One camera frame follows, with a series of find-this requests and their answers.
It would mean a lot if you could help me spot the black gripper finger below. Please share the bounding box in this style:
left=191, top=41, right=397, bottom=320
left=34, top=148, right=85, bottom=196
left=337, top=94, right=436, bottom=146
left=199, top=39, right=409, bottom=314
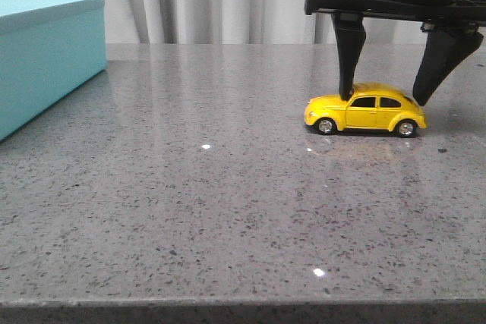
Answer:
left=332, top=12, right=366, bottom=100
left=412, top=26, right=484, bottom=106

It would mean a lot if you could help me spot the yellow toy beetle car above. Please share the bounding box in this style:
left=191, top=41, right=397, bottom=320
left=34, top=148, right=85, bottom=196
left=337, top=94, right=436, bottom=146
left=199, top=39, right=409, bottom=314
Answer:
left=305, top=82, right=427, bottom=138

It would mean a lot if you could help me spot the light blue storage box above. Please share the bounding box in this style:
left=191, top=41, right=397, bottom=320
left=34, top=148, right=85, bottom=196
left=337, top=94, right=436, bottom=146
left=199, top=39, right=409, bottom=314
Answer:
left=1, top=0, right=107, bottom=138

